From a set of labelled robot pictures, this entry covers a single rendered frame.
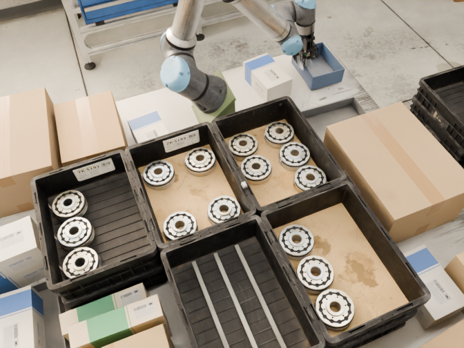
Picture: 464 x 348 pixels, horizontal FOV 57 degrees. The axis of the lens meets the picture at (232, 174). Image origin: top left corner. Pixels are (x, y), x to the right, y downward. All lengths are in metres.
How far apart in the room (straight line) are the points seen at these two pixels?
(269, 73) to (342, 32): 1.70
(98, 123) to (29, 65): 1.94
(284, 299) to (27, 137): 1.02
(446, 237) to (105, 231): 1.10
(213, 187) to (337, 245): 0.43
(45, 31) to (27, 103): 2.10
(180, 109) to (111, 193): 0.55
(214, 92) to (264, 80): 0.27
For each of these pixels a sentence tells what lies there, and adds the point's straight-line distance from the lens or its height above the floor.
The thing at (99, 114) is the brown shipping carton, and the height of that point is 0.86.
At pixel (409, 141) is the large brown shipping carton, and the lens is 1.53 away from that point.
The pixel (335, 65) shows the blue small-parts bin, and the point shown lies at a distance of 1.98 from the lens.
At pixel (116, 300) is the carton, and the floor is 0.82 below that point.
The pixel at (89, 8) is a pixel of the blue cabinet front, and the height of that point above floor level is 0.43.
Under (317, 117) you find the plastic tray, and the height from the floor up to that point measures 0.70.
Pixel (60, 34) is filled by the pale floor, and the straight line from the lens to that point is 3.75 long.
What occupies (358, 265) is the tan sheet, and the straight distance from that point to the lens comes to 1.32.
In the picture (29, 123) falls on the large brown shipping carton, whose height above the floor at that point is 0.90.
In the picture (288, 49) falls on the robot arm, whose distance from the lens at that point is 1.58.
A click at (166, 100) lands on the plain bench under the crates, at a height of 0.70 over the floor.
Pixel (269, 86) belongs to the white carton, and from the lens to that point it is 1.79.
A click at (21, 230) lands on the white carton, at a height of 0.88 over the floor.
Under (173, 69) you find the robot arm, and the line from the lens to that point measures 1.58.
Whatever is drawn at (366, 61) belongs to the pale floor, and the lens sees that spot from 3.26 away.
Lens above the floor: 1.99
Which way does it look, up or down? 54 degrees down
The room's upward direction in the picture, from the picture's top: 3 degrees counter-clockwise
